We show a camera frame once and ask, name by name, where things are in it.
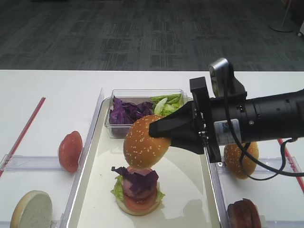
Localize left lower clear holder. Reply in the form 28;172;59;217
50;214;64;228

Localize right lower clear holder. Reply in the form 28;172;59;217
259;215;268;228

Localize lettuce leaf on burger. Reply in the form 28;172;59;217
111;175;124;202

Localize green lettuce in box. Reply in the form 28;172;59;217
150;94;183;116

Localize lower tomato slice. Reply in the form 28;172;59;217
124;190;157;210

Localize stack of meat patties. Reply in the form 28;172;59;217
227;198;262;228

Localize cream metal tray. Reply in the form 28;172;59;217
67;99;219;228

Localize right red strip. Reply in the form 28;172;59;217
285;147;304;192

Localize upright bun half left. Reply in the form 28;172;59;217
10;190;53;228

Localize sesame bun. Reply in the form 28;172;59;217
224;142;259;180
123;115;171;169

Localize upright tomato slice left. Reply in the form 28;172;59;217
58;131;83;173

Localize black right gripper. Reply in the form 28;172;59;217
149;77;247;163

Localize clear plastic salad box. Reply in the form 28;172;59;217
105;89;189;138

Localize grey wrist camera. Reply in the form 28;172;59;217
209;57;247;100

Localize purple cabbage piece on burger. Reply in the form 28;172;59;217
111;166;159;193

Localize red strip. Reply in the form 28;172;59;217
285;147;304;192
0;97;46;177

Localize bottom bun on tray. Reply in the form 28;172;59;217
115;198;160;216

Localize clear acrylic rail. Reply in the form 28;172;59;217
201;152;230;228
58;88;104;228

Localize purple cabbage leaves in box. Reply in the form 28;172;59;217
109;97;153;124

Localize left upper clear holder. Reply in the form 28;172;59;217
0;154;63;171

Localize left red strip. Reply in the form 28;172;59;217
0;97;46;177

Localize sesame bun top front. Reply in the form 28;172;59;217
123;115;171;169

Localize pink ham slice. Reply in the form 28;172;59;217
122;178;157;199

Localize white stand base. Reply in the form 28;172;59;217
269;0;294;33

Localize right clear acrylic rail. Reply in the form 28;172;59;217
201;152;230;228

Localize right upper clear holder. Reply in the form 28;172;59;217
213;157;302;176

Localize left clear acrylic rail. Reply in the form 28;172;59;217
58;88;104;228

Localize upper tomato slice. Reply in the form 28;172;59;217
127;166;153;176

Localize clear holder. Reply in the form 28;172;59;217
0;154;63;171
213;157;302;176
50;214;64;228
259;215;268;228

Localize sesame bun top rear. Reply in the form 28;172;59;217
224;142;259;180

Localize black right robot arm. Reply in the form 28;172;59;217
149;77;304;163

